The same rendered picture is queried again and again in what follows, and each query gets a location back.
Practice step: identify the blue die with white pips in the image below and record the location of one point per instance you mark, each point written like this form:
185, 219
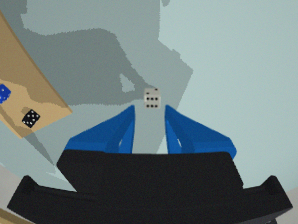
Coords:
4, 93

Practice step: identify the tan flat mat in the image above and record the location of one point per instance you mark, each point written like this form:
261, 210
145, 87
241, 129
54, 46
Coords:
29, 88

